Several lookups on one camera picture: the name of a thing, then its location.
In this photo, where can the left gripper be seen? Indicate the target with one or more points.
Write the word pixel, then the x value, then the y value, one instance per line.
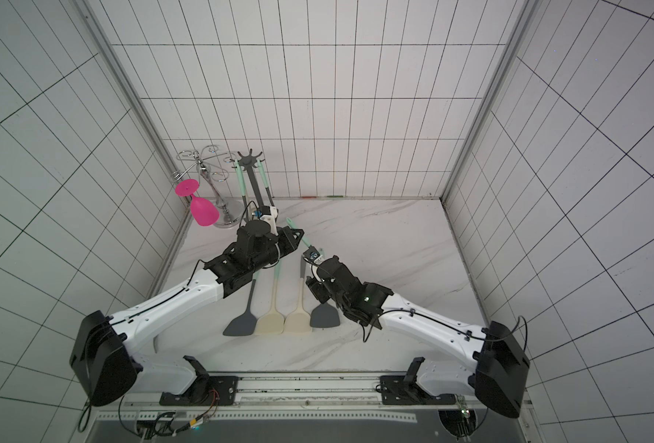
pixel 286 234

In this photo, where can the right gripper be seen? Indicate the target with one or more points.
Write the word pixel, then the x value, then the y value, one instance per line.
pixel 318 284

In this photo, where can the grey utensil green handle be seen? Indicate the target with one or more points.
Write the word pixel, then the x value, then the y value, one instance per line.
pixel 324 316

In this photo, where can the beige spatula grey handle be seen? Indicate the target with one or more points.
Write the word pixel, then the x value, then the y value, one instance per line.
pixel 298 321

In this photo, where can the beige spatula green handle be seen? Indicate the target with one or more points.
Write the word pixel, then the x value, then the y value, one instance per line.
pixel 273 322

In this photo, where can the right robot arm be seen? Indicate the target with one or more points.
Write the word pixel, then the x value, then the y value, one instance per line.
pixel 487 361

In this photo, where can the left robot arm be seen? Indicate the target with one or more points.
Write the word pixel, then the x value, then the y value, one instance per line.
pixel 110 356

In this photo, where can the grey utensil rack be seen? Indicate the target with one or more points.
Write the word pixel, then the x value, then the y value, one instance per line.
pixel 255 188

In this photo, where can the pink plastic wine glass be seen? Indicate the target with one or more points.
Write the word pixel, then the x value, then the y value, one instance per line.
pixel 203 210

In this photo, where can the chrome glass holder stand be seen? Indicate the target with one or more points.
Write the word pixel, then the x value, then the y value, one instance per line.
pixel 211 165

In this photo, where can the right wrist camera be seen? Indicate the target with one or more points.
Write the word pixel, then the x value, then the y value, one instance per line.
pixel 313 256

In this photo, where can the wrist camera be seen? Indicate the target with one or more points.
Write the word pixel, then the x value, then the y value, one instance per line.
pixel 313 256
pixel 268 214

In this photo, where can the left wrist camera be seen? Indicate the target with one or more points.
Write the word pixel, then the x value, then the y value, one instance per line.
pixel 268 214

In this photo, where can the beige spoon green handle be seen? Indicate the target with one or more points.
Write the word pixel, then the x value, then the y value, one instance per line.
pixel 243 190

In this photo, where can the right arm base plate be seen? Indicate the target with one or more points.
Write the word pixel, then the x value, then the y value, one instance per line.
pixel 396 391

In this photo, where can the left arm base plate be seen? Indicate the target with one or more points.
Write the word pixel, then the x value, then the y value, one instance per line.
pixel 204 391

